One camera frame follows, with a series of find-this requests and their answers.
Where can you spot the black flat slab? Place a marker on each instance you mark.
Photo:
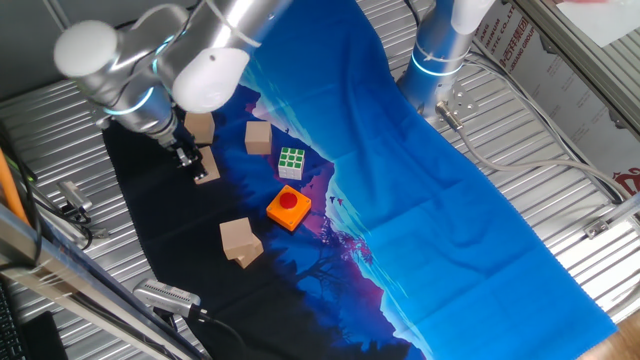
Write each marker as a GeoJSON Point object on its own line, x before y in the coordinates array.
{"type": "Point", "coordinates": [45, 337]}

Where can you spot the orange box with red button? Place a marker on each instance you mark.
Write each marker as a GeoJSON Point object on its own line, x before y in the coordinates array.
{"type": "Point", "coordinates": [289, 207]}

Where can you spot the white panel with red print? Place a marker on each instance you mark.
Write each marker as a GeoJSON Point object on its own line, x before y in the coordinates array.
{"type": "Point", "coordinates": [550, 85]}

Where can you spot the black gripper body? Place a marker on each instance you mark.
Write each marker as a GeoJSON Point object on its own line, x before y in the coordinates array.
{"type": "Point", "coordinates": [185, 149]}

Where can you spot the black keyboard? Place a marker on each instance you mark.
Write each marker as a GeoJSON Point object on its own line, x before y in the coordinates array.
{"type": "Point", "coordinates": [9, 325]}

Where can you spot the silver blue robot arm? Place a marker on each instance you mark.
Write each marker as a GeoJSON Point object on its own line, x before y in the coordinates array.
{"type": "Point", "coordinates": [210, 65]}

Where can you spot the small silver camera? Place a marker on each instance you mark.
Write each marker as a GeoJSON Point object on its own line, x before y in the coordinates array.
{"type": "Point", "coordinates": [75, 195]}

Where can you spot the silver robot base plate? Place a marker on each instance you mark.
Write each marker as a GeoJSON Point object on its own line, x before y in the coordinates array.
{"type": "Point", "coordinates": [462, 100]}

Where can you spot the aluminium frame beam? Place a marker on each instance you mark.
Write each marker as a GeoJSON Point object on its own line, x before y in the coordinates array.
{"type": "Point", "coordinates": [75, 280]}
{"type": "Point", "coordinates": [575, 60]}

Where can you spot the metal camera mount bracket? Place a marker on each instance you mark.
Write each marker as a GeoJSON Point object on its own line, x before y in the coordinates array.
{"type": "Point", "coordinates": [92, 227]}

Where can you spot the green faced puzzle cube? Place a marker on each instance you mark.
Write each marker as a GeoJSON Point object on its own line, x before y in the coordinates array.
{"type": "Point", "coordinates": [291, 163]}

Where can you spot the aluminium profile with bracket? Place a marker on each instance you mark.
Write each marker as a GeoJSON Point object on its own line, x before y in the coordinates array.
{"type": "Point", "coordinates": [607, 220]}

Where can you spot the orange tube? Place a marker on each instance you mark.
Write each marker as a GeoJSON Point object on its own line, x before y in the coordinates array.
{"type": "Point", "coordinates": [10, 190]}

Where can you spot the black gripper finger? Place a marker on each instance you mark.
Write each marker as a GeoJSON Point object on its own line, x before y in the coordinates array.
{"type": "Point", "coordinates": [183, 161]}
{"type": "Point", "coordinates": [201, 171]}

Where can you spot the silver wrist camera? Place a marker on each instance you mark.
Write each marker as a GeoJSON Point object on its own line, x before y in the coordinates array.
{"type": "Point", "coordinates": [102, 120]}

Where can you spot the blue black landscape cloth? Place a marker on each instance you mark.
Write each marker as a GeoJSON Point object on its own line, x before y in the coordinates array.
{"type": "Point", "coordinates": [425, 225]}

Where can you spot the plain wooden cube block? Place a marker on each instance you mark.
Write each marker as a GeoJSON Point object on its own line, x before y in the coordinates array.
{"type": "Point", "coordinates": [236, 237]}
{"type": "Point", "coordinates": [201, 126]}
{"type": "Point", "coordinates": [211, 165]}
{"type": "Point", "coordinates": [258, 137]}
{"type": "Point", "coordinates": [251, 257]}

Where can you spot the thin metal pole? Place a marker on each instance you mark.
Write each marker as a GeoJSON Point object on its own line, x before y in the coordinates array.
{"type": "Point", "coordinates": [54, 12]}

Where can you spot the silver ribbed depth camera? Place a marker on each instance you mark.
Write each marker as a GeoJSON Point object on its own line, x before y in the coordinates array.
{"type": "Point", "coordinates": [167, 297]}

